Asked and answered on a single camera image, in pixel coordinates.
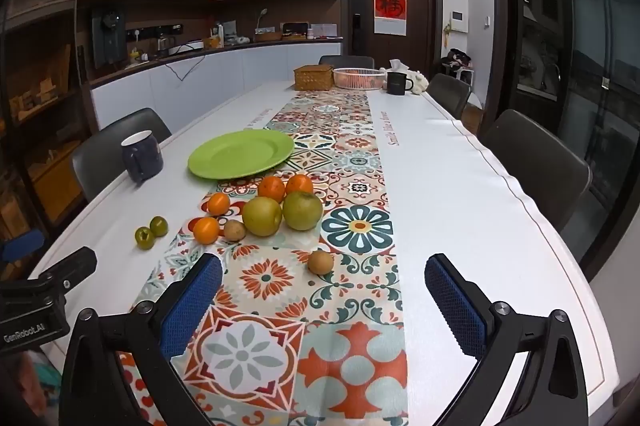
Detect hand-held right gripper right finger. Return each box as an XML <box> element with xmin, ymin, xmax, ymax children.
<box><xmin>424</xmin><ymin>253</ymin><xmax>591</xmax><ymax>426</ymax></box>

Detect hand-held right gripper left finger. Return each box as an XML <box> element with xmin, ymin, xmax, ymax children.
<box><xmin>59</xmin><ymin>253</ymin><xmax>223</xmax><ymax>426</ymax></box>

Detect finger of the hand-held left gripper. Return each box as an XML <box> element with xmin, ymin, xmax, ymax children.
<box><xmin>42</xmin><ymin>247</ymin><xmax>99</xmax><ymax>293</ymax></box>
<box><xmin>0</xmin><ymin>229</ymin><xmax>46</xmax><ymax>268</ymax></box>

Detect orange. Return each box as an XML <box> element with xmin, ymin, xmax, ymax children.
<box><xmin>193</xmin><ymin>216</ymin><xmax>221</xmax><ymax>245</ymax></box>
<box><xmin>286</xmin><ymin>174</ymin><xmax>314</xmax><ymax>196</ymax></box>
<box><xmin>258</xmin><ymin>175</ymin><xmax>287</xmax><ymax>202</ymax></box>
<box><xmin>207</xmin><ymin>192</ymin><xmax>231</xmax><ymax>217</ymax></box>

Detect brown kiwi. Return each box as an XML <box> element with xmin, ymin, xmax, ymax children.
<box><xmin>223</xmin><ymin>219</ymin><xmax>247</xmax><ymax>242</ymax></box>
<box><xmin>307</xmin><ymin>250</ymin><xmax>335</xmax><ymax>276</ymax></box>

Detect green pear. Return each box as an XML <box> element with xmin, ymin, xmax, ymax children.
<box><xmin>242</xmin><ymin>196</ymin><xmax>284</xmax><ymax>238</ymax></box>

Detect green apple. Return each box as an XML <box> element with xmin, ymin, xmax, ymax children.
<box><xmin>282</xmin><ymin>191</ymin><xmax>324</xmax><ymax>232</ymax></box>

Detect green plate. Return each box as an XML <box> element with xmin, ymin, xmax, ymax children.
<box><xmin>188</xmin><ymin>129</ymin><xmax>296</xmax><ymax>180</ymax></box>

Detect grey chair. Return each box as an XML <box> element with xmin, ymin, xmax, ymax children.
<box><xmin>71</xmin><ymin>108</ymin><xmax>173</xmax><ymax>202</ymax></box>
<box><xmin>480</xmin><ymin>109</ymin><xmax>592</xmax><ymax>234</ymax></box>
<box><xmin>318</xmin><ymin>55</ymin><xmax>375</xmax><ymax>70</ymax></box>
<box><xmin>426</xmin><ymin>73</ymin><xmax>472</xmax><ymax>121</ymax></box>

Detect navy blue mug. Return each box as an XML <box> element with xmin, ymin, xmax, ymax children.
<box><xmin>120</xmin><ymin>130</ymin><xmax>164</xmax><ymax>183</ymax></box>

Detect wooden display cabinet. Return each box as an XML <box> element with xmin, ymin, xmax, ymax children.
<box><xmin>0</xmin><ymin>0</ymin><xmax>91</xmax><ymax>257</ymax></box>

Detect patterned table runner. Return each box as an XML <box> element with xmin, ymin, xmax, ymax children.
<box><xmin>117</xmin><ymin>87</ymin><xmax>408</xmax><ymax>426</ymax></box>

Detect black mug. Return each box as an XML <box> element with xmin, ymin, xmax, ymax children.
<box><xmin>386</xmin><ymin>71</ymin><xmax>415</xmax><ymax>97</ymax></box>

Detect white counter cabinets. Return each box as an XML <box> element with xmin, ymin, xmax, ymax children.
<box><xmin>90</xmin><ymin>41</ymin><xmax>343</xmax><ymax>132</ymax></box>

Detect dark bag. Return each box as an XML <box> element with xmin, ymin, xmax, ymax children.
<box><xmin>442</xmin><ymin>48</ymin><xmax>473</xmax><ymax>74</ymax></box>

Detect wicker basket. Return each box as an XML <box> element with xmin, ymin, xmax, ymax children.
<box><xmin>293</xmin><ymin>64</ymin><xmax>335</xmax><ymax>92</ymax></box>

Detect glass sliding door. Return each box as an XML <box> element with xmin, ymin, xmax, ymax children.
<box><xmin>492</xmin><ymin>0</ymin><xmax>640</xmax><ymax>282</ymax></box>

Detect dark brown door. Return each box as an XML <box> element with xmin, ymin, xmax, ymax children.
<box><xmin>345</xmin><ymin>0</ymin><xmax>441</xmax><ymax>82</ymax></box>

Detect black cable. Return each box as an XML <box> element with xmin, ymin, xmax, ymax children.
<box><xmin>165</xmin><ymin>53</ymin><xmax>206</xmax><ymax>82</ymax></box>

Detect dark wall-mounted appliance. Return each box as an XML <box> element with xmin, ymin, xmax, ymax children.
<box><xmin>91</xmin><ymin>3</ymin><xmax>127</xmax><ymax>69</ymax></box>

